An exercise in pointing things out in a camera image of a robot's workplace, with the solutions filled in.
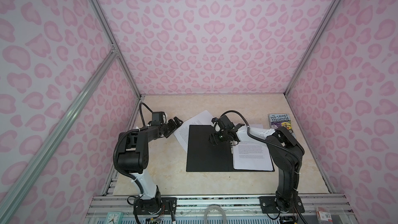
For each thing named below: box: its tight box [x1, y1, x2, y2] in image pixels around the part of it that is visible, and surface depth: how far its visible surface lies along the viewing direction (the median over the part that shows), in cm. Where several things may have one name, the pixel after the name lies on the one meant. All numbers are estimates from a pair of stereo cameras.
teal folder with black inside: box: [186, 124, 276, 173], surface depth 91 cm
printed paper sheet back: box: [231, 141, 274, 172], surface depth 90 cm
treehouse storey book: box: [268, 113, 296, 136], surface depth 103 cm
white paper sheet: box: [173, 109, 215, 153], surface depth 103 cm
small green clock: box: [104, 211, 124, 224], surface depth 70 cm
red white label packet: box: [316, 211, 334, 224], surface depth 70 cm
